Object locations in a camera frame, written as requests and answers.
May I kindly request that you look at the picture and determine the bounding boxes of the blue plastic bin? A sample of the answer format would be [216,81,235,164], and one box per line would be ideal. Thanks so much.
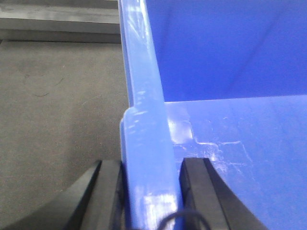
[118,0,307,230]

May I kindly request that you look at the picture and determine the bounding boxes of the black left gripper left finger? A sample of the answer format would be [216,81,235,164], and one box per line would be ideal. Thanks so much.
[5,160,124,230]

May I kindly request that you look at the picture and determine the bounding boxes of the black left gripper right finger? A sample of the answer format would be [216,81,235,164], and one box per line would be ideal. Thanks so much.
[179,158,266,230]

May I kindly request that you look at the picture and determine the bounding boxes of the dark grey conveyor belt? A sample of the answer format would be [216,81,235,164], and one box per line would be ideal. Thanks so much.
[0,41,128,227]

